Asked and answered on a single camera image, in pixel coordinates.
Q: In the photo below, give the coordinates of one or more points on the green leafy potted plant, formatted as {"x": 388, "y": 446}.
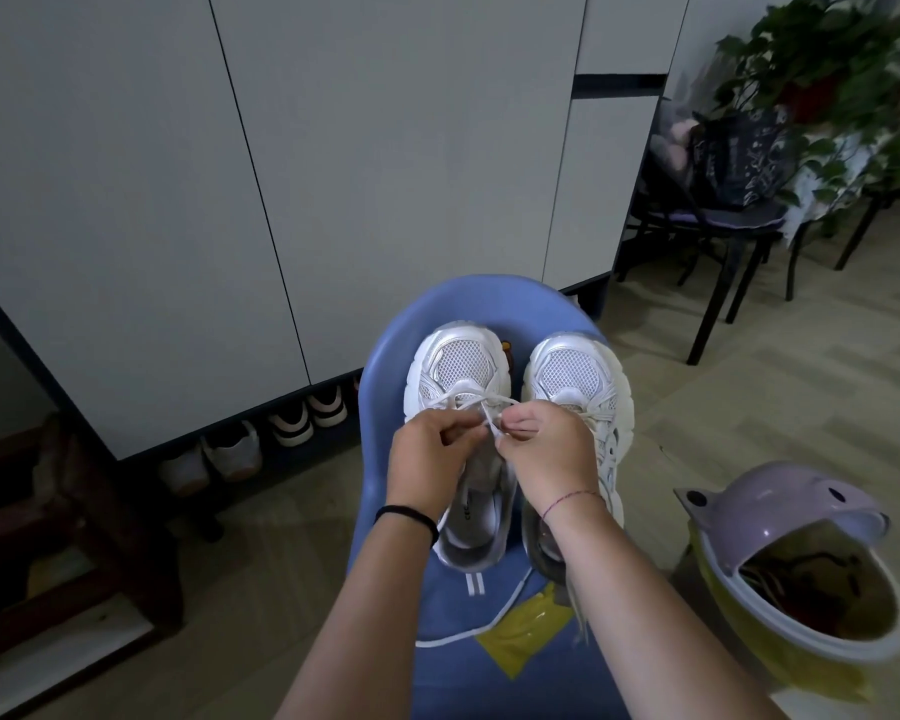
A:
{"x": 832, "y": 74}

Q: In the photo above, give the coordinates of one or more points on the blue plastic chair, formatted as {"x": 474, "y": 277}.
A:
{"x": 495, "y": 307}

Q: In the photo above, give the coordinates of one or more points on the table with white cloth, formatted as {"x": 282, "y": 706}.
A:
{"x": 862, "y": 187}

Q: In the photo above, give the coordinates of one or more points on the white black striped shoe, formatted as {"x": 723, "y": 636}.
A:
{"x": 292, "y": 427}
{"x": 328, "y": 406}

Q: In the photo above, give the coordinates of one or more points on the white mesh sneaker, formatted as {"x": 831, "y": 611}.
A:
{"x": 581, "y": 374}
{"x": 457, "y": 367}

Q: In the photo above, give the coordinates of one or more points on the person's right hand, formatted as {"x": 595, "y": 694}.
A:
{"x": 559, "y": 461}

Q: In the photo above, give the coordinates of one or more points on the grey shoe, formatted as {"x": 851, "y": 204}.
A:
{"x": 184, "y": 469}
{"x": 232, "y": 451}

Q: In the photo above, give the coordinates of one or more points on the yellow plastic bag piece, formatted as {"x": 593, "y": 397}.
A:
{"x": 525, "y": 637}

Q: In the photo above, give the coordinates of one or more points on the dark brown wooden rack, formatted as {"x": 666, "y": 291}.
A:
{"x": 67, "y": 562}

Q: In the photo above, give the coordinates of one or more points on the red flower pot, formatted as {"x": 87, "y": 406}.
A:
{"x": 810, "y": 97}

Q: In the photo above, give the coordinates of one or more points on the person's right forearm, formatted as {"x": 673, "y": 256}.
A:
{"x": 637, "y": 629}

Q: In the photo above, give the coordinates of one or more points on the white bin with yellow bag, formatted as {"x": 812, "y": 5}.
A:
{"x": 817, "y": 614}

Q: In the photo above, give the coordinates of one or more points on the black patterned bag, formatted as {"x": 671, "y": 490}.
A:
{"x": 735, "y": 161}

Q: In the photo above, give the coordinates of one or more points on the large white cabinet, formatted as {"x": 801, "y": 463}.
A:
{"x": 270, "y": 179}

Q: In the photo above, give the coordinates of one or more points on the purple seat cushion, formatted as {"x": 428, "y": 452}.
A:
{"x": 709, "y": 215}

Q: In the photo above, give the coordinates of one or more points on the lavender helmet-shaped bin lid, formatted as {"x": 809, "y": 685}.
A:
{"x": 784, "y": 509}

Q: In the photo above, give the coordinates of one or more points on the person's left forearm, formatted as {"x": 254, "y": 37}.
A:
{"x": 360, "y": 622}

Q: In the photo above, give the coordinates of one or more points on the person's right thumb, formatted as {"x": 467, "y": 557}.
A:
{"x": 521, "y": 428}

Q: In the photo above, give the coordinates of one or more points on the white shoelace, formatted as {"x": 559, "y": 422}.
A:
{"x": 461, "y": 401}

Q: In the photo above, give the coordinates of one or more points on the pink plush toy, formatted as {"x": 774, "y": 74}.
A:
{"x": 675, "y": 140}

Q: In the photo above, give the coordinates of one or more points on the person's left thumb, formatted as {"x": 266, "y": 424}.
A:
{"x": 466, "y": 437}

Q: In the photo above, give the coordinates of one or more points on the person's left hand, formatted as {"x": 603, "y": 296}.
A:
{"x": 420, "y": 464}

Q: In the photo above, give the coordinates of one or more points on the black metal chair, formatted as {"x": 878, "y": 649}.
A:
{"x": 709, "y": 247}

